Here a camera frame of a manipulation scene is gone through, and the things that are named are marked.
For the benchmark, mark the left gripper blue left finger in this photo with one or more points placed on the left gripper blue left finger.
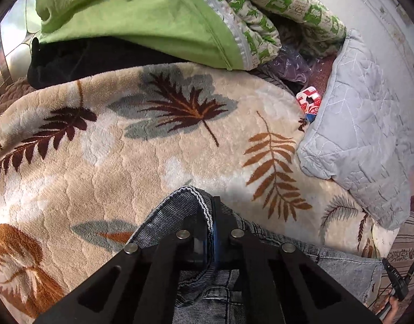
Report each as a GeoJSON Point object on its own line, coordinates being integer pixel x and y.
{"type": "Point", "coordinates": [197, 250]}

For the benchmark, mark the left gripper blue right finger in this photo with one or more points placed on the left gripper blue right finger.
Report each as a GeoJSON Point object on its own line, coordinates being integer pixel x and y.
{"type": "Point", "coordinates": [223, 223]}

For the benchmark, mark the grey-blue denim pants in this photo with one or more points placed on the grey-blue denim pants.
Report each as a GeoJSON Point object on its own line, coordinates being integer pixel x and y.
{"type": "Point", "coordinates": [274, 279]}

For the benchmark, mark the person's hand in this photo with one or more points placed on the person's hand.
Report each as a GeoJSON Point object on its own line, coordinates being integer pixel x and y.
{"type": "Point", "coordinates": [396, 306]}

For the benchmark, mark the striped floral bedsheet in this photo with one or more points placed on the striped floral bedsheet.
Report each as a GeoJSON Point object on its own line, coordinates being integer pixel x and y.
{"type": "Point", "coordinates": [401, 256]}

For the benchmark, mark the cream leaf-print fleece blanket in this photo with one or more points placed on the cream leaf-print fleece blanket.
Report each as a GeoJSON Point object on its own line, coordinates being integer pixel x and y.
{"type": "Point", "coordinates": [83, 163]}

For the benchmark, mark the grey quilted pillow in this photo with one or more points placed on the grey quilted pillow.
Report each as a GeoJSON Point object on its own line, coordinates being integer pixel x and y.
{"type": "Point", "coordinates": [360, 138]}

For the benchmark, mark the red white packet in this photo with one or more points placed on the red white packet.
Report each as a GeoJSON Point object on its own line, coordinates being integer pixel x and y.
{"type": "Point", "coordinates": [309, 101]}

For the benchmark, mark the purple patterned cloth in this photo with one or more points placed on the purple patterned cloth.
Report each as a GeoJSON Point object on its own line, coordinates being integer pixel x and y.
{"type": "Point", "coordinates": [294, 72]}

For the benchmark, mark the green patterned quilt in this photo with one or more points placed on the green patterned quilt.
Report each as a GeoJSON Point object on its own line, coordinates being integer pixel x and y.
{"type": "Point", "coordinates": [223, 34]}

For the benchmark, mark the black garment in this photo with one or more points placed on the black garment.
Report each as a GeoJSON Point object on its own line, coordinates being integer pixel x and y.
{"type": "Point", "coordinates": [61, 62]}

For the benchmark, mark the stained glass window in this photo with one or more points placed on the stained glass window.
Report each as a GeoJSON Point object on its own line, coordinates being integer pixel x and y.
{"type": "Point", "coordinates": [17, 29]}

